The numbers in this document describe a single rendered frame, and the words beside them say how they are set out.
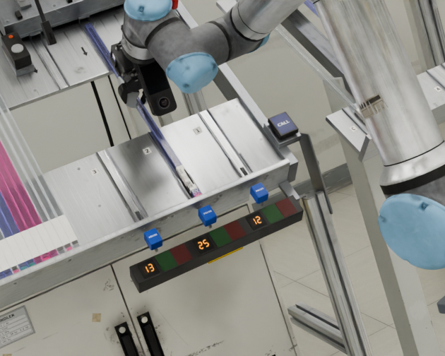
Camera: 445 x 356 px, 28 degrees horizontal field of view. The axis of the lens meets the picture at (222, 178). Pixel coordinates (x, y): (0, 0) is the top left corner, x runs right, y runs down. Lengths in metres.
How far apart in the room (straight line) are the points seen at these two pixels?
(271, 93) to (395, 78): 2.69
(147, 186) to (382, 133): 0.62
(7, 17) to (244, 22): 0.60
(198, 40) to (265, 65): 2.36
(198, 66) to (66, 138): 2.15
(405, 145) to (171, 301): 0.95
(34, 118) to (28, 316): 1.71
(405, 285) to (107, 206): 0.72
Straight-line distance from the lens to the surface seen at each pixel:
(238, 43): 1.52
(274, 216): 1.64
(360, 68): 1.16
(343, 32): 1.16
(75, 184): 1.67
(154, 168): 1.68
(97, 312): 1.94
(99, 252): 1.59
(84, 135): 3.57
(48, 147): 3.54
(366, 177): 1.91
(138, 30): 1.49
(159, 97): 1.61
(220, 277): 2.01
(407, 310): 2.02
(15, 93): 1.83
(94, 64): 1.86
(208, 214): 1.61
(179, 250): 1.59
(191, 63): 1.44
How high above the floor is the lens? 1.13
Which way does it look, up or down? 13 degrees down
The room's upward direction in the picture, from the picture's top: 18 degrees counter-clockwise
